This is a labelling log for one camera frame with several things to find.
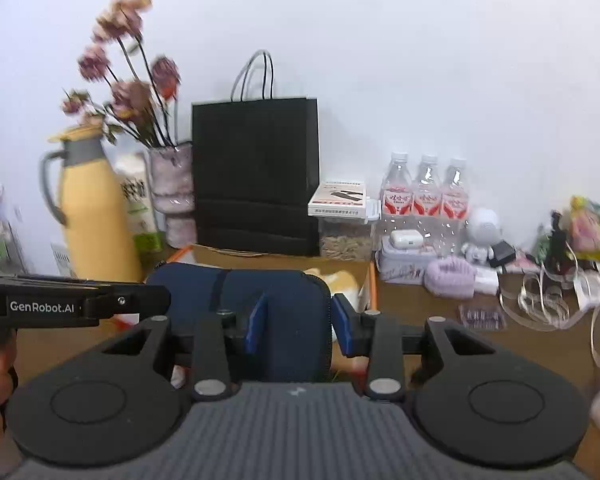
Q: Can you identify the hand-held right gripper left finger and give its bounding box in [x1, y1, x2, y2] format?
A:
[99, 293, 270, 403]

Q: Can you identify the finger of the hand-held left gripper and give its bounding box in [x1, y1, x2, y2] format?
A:
[82, 284, 172, 322]

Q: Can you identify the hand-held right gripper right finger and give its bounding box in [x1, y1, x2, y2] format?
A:
[331, 293, 502, 403]

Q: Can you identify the navy blue pouch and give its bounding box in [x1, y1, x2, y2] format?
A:
[145, 262, 334, 384]

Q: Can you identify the orange white plush toy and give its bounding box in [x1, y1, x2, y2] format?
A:
[304, 269, 362, 307]

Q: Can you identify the yellow thermos jug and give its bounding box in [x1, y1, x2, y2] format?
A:
[39, 125, 145, 283]

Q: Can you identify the pale tin box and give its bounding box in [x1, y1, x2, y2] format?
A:
[375, 236, 434, 284]

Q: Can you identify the clear seed container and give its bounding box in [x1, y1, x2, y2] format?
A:
[317, 212, 382, 262]

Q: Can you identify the white green carton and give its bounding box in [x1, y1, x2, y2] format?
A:
[114, 152, 164, 254]

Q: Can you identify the white earbuds case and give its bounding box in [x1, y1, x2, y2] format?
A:
[389, 230, 424, 250]

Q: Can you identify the purple fuzzy pouch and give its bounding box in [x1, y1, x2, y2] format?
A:
[425, 256, 477, 300]

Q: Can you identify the pink glass vase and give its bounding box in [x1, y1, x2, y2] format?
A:
[147, 142, 198, 250]

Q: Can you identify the white red flat box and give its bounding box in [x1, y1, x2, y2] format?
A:
[308, 178, 369, 222]

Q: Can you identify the clear water bottle red label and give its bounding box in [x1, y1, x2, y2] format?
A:
[411, 154, 442, 257]
[440, 157, 470, 257]
[380, 152, 414, 247]

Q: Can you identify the black hairpin card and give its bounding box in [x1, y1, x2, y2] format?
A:
[459, 304, 507, 331]

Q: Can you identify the small white box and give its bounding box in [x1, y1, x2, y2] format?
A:
[472, 266, 501, 296]

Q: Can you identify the black paper bag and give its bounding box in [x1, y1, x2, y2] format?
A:
[191, 50, 322, 258]

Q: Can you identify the white robot toy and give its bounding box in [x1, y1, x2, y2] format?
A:
[461, 207, 504, 266]

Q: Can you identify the black adapter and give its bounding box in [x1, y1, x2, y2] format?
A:
[489, 240, 517, 269]

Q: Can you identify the white ribbon tangle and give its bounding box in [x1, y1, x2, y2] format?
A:
[500, 259, 600, 372]

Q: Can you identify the small dark bottle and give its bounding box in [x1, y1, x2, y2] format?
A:
[535, 211, 576, 272]

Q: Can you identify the pink flower bouquet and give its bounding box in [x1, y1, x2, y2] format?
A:
[61, 0, 182, 150]

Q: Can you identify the colourful snack packet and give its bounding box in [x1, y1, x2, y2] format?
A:
[567, 196, 600, 262]

